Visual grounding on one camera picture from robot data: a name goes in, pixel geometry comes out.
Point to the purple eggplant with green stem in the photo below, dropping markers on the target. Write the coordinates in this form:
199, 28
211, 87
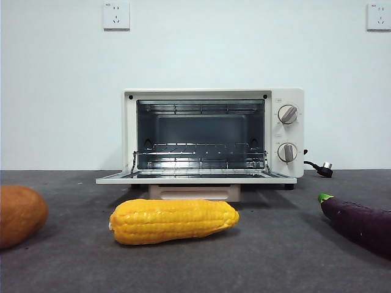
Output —
360, 222

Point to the white oven knob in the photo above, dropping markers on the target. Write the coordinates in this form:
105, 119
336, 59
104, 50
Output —
288, 114
287, 152

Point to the white Toshiba toaster oven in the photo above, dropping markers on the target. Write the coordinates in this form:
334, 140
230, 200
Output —
288, 134

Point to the yellow corn cob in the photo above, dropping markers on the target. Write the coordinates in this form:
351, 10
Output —
174, 221

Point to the orange sweet potato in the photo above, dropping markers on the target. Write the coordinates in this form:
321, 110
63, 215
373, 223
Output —
19, 215

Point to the white wall socket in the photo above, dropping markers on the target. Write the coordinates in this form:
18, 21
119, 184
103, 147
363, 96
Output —
379, 16
116, 16

